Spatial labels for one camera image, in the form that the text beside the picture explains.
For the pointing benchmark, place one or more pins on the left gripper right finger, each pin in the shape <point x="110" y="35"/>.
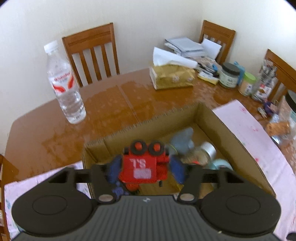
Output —
<point x="190" y="176"/>

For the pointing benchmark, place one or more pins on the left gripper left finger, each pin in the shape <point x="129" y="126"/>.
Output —
<point x="102" y="178"/>

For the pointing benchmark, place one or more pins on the black toy train block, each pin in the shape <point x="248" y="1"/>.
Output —
<point x="119" y="189"/>

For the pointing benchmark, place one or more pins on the light blue round case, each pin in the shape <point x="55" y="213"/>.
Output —
<point x="218" y="164"/>

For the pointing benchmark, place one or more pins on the capsule bottle silver cap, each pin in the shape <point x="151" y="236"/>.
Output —
<point x="202" y="154"/>

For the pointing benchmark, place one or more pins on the grey plush toy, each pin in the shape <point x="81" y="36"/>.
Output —
<point x="181" y="143"/>

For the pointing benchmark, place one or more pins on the red toy train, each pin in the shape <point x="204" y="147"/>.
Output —
<point x="144" y="163"/>

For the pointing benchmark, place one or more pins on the cardboard box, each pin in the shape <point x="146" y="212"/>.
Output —
<point x="207" y="127"/>

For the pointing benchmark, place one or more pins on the pink floral tablecloth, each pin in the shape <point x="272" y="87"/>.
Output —
<point x="237" y="137"/>

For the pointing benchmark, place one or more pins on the wooden chair left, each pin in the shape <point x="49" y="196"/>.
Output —
<point x="8" y="175"/>

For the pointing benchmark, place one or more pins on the wooden chair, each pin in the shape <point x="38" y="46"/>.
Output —
<point x="285" y="75"/>
<point x="8" y="175"/>
<point x="88" y="40"/>
<point x="221" y="35"/>

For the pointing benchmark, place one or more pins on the large jar black lid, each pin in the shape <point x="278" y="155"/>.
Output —
<point x="281" y="128"/>

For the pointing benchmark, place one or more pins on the yellow sticky note pad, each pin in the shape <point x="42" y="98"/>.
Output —
<point x="208" y="78"/>

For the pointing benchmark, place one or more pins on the small jar green lid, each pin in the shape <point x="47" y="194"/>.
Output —
<point x="247" y="83"/>

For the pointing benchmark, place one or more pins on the gold tissue pack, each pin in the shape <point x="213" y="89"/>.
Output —
<point x="170" y="70"/>

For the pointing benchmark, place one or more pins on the glass jar dark lid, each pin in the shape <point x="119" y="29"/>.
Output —
<point x="229" y="74"/>

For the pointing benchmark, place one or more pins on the blue box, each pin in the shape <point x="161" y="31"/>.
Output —
<point x="241" y="70"/>

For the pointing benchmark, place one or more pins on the cup of pens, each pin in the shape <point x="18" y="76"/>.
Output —
<point x="265" y="81"/>

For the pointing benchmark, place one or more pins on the clear water bottle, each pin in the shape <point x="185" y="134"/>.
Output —
<point x="64" y="85"/>

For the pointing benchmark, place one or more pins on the stack of papers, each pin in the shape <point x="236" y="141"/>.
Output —
<point x="187" y="48"/>

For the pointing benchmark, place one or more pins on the wooden chair near right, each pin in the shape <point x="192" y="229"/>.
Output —
<point x="285" y="75"/>

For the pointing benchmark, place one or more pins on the wooden chair far right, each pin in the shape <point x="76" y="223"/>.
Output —
<point x="221" y="35"/>

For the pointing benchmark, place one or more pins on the wooden chair back centre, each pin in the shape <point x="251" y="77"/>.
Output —
<point x="88" y="40"/>

